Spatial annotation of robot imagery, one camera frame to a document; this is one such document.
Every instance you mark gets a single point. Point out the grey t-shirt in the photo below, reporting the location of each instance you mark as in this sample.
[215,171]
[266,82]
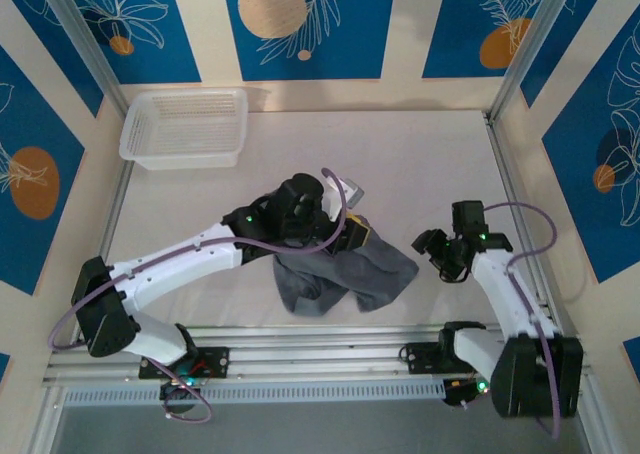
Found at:
[360,274]

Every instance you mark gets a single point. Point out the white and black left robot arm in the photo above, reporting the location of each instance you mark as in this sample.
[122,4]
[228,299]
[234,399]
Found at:
[175,259]

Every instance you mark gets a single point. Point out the aluminium frame post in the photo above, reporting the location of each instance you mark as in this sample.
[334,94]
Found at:
[532,41]
[82,39]

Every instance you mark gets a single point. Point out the white perforated plastic basket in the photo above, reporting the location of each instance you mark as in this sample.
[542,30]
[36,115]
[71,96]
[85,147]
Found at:
[185,129]

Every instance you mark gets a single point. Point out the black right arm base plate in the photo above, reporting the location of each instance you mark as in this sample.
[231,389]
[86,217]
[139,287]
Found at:
[417,359]

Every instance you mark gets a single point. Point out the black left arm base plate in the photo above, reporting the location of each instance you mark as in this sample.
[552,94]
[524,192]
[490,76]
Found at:
[215,361]

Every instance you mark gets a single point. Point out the aluminium side rail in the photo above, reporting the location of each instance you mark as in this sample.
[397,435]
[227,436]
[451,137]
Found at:
[506,174]
[115,209]

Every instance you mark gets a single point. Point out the aluminium base rail beams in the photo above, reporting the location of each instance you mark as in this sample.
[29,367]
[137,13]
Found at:
[310,354]

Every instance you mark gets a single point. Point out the left controller board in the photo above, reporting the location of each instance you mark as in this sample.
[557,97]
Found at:
[180,388]

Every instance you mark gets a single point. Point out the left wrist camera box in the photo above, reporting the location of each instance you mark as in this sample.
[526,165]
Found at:
[350,191]

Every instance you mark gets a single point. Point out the right controller board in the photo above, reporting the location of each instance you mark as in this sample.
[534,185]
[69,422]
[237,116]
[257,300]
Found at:
[460,391]

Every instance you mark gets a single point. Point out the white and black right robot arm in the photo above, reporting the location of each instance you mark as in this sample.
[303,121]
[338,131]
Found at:
[500,284]

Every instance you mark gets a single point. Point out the controller board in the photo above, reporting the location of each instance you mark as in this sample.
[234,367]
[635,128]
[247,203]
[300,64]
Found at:
[460,391]
[180,388]

